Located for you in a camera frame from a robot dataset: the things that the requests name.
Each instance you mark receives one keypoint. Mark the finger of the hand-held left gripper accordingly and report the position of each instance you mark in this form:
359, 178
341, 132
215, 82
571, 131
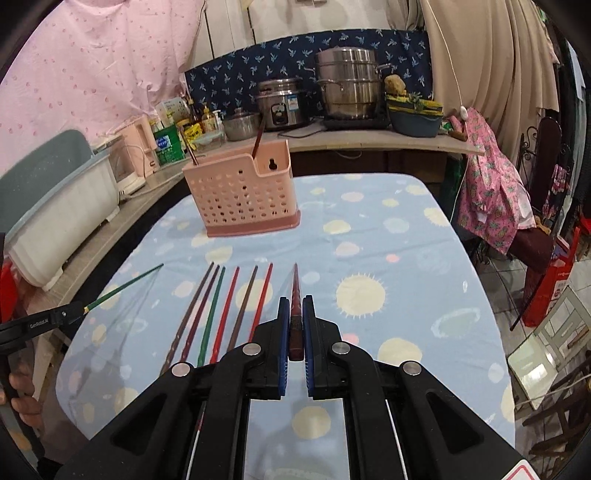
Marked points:
46, 318

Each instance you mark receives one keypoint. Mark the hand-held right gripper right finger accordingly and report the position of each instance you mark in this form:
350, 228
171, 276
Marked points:
308, 350

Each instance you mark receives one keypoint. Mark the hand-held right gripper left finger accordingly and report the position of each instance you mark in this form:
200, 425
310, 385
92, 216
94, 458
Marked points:
282, 350

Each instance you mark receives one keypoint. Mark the dark red chopstick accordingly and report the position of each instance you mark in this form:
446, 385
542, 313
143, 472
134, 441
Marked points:
296, 318

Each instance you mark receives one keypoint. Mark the green chopstick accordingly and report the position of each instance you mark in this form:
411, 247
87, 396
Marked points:
124, 286
211, 318

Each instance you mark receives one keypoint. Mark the maroon chopstick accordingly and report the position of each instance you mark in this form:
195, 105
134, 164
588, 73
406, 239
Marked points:
201, 314

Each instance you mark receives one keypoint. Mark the pink utensil basket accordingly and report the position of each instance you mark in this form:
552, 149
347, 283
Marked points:
240, 203

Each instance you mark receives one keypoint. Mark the person's left hand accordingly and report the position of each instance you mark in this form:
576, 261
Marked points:
30, 410

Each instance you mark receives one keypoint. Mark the white dish box blue lid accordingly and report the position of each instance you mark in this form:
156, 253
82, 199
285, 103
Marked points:
60, 207

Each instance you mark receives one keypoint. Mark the blue dotted tablecloth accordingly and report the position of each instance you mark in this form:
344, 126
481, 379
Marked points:
369, 230

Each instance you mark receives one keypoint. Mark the white blender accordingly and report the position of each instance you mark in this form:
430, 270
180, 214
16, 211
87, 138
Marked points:
127, 175

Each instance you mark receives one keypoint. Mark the wooden cabinet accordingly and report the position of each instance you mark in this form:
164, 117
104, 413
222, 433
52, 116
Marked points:
369, 161

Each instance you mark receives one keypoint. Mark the pink kettle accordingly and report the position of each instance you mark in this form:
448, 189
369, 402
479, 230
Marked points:
138, 134

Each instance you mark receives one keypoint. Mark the green plastic jar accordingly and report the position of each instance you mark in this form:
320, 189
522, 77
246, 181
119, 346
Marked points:
167, 145

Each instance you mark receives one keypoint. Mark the clear food container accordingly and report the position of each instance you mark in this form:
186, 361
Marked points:
210, 140

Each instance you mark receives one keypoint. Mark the small pot with glass lid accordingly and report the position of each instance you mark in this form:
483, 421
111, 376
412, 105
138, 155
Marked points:
240, 127

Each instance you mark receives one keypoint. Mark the yellow packet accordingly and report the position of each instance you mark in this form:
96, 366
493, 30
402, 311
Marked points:
193, 136

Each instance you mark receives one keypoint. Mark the black induction cooktop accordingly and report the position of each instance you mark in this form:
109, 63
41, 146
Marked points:
369, 122

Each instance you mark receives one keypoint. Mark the pink pineapple garment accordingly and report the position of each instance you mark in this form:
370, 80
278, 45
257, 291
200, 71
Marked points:
494, 198

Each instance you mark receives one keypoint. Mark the yellow oil bottle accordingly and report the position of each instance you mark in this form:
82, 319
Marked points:
208, 121

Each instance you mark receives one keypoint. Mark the white carton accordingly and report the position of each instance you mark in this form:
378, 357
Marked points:
169, 110

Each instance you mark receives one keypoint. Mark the steel rice cooker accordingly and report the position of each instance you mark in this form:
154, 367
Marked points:
281, 108

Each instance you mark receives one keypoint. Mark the blue basin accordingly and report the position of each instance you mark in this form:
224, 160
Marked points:
413, 124

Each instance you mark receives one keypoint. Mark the dark sauce bottle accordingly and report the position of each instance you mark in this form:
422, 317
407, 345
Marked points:
191, 110

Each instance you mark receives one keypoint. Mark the pink dotted curtain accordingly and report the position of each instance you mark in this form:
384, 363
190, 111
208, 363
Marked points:
92, 69

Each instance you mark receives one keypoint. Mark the red bag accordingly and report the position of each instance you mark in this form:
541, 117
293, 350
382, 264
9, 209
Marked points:
554, 286

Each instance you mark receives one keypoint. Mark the yellow basin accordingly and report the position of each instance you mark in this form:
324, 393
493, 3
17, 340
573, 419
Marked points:
429, 108

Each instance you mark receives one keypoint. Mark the stainless steamer pot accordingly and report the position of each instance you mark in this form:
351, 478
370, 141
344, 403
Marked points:
351, 83

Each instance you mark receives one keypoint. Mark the navy printed cloth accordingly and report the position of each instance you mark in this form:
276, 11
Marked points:
231, 78

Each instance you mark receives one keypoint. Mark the tan sponge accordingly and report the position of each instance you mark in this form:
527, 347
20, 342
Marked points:
395, 85

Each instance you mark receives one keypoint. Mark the dark metal chair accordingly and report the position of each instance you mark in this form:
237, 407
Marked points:
547, 152

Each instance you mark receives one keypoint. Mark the beige hanging cloth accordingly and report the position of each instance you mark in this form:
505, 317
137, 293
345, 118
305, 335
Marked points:
498, 69

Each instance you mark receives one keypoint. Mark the white folding frame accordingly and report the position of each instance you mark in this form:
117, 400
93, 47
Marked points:
549, 332

